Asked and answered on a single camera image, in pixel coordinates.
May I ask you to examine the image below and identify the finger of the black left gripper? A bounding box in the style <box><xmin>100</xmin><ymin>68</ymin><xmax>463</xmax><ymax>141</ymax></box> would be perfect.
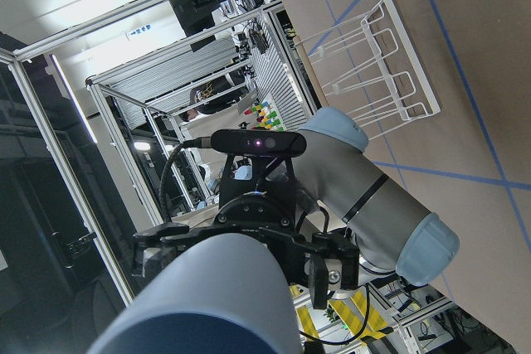
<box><xmin>308</xmin><ymin>233</ymin><xmax>359</xmax><ymax>309</ymax></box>
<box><xmin>132</xmin><ymin>222</ymin><xmax>190</xmax><ymax>278</ymax></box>

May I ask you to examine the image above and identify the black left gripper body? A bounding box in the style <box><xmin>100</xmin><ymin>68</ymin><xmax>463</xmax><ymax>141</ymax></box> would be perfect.
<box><xmin>133</xmin><ymin>154</ymin><xmax>360</xmax><ymax>289</ymax></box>

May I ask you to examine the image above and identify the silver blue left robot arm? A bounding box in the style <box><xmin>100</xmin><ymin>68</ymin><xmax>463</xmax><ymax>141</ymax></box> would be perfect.
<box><xmin>133</xmin><ymin>107</ymin><xmax>460</xmax><ymax>309</ymax></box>

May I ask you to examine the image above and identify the seated person dark shirt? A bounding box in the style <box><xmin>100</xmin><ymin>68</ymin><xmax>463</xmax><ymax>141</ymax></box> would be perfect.
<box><xmin>178</xmin><ymin>71</ymin><xmax>250</xmax><ymax>122</ymax></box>

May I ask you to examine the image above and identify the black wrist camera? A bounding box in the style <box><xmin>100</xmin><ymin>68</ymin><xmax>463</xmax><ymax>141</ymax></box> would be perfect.
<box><xmin>211</xmin><ymin>129</ymin><xmax>307</xmax><ymax>158</ymax></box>

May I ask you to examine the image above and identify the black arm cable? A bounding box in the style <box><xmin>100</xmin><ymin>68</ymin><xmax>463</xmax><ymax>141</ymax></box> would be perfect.
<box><xmin>158</xmin><ymin>138</ymin><xmax>217</xmax><ymax>226</ymax></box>

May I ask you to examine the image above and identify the white wire cup holder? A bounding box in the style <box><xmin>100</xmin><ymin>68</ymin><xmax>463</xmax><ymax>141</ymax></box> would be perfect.
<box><xmin>295</xmin><ymin>0</ymin><xmax>441</xmax><ymax>139</ymax></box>

